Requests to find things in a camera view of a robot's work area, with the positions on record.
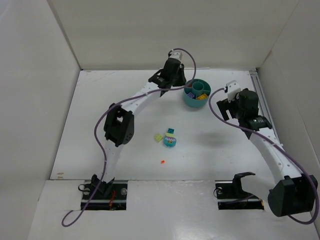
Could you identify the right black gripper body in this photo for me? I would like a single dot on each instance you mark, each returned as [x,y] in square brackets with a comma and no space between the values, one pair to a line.
[224,110]

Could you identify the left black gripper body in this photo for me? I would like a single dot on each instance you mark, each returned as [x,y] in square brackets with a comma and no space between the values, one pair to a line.
[180,75]

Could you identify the yellow arched lego brick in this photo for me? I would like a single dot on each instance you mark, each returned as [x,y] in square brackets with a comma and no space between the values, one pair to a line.
[202,97]

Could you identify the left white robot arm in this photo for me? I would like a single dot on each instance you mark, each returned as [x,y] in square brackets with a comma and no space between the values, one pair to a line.
[119,126]

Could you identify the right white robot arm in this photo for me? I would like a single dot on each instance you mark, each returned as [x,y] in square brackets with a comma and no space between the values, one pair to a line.
[294,190]

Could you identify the teal round divided container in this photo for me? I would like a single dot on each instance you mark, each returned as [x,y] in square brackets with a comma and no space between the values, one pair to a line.
[198,88]

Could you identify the small teal lego brick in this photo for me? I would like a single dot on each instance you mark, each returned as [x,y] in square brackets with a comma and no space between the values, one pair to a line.
[170,131]

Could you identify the light green lego brick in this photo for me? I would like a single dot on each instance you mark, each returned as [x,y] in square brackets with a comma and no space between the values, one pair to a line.
[158,137]

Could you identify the teal painted face lego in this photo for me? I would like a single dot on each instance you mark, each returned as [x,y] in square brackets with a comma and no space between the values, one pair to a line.
[169,140]

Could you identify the aluminium rail right side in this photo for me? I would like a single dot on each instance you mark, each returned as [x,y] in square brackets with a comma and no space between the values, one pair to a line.
[262,105]

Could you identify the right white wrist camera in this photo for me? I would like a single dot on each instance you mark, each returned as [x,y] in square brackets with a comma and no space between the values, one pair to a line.
[233,88]

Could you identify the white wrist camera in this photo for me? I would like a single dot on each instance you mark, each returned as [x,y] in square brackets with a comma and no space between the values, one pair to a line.
[175,54]
[233,88]

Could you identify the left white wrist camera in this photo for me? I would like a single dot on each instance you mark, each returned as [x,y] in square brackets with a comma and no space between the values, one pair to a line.
[175,54]

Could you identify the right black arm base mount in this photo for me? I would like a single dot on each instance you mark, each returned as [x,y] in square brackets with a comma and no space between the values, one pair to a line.
[231,196]

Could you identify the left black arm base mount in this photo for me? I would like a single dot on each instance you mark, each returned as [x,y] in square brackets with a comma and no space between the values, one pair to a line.
[110,196]

